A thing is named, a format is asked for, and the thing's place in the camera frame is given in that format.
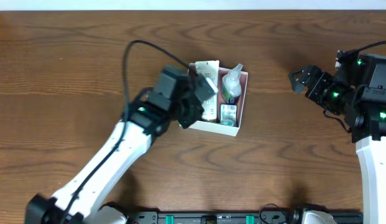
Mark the green soap box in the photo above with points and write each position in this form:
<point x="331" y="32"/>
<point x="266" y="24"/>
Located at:
<point x="228" y="115"/>

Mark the clear pump bottle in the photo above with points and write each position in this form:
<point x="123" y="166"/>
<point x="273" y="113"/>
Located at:
<point x="231" y="86"/>

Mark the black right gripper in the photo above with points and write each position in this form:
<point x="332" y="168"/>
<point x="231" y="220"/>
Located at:
<point x="311" y="83"/>

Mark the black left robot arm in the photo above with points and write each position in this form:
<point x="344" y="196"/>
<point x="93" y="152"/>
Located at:
<point x="148" y="117"/>

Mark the white cardboard box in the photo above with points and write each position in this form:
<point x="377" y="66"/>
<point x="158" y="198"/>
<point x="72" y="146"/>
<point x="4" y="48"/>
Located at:
<point x="217" y="127"/>

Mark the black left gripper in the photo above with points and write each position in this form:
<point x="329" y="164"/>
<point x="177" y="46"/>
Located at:
<point x="190" y="109"/>

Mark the white cream tube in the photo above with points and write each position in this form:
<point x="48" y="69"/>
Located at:
<point x="209" y="69"/>

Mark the black mounting rail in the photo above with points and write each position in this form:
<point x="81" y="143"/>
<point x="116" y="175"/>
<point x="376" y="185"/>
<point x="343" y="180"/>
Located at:
<point x="269" y="213"/>

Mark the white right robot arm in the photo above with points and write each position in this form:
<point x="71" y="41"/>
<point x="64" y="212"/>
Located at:
<point x="357" y="92"/>

